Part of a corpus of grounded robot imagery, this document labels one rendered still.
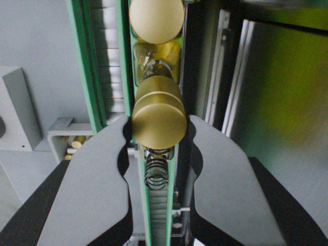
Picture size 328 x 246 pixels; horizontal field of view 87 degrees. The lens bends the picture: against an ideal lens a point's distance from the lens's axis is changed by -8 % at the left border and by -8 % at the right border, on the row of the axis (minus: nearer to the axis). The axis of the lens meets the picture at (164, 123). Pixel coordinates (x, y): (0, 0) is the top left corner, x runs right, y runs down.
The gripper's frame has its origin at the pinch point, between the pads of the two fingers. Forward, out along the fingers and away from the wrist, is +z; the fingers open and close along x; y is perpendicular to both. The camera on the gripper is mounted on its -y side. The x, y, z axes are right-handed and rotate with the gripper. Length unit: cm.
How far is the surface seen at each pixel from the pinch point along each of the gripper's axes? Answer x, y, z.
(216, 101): 16.0, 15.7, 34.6
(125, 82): -5.8, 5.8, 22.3
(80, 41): -12.8, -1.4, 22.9
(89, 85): -12.8, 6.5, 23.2
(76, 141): -26, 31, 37
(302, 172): 12.5, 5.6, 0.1
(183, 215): 13, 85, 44
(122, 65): -6.0, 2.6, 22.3
